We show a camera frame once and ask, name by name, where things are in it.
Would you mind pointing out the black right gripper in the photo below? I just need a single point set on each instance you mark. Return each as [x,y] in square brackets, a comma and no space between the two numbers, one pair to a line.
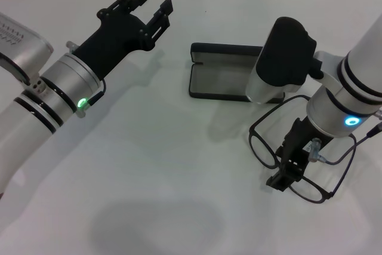
[298,144]

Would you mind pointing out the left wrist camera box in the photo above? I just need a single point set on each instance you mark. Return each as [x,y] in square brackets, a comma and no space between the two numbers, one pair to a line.
[18,43]

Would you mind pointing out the black frame glasses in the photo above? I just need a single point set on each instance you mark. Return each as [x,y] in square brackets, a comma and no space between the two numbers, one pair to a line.
[330,195]

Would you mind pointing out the black glasses case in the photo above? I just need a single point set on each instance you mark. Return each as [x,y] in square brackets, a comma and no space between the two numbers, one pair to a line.
[221,79]

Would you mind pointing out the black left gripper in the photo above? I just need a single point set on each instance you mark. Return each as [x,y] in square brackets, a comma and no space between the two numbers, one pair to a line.
[119,37]

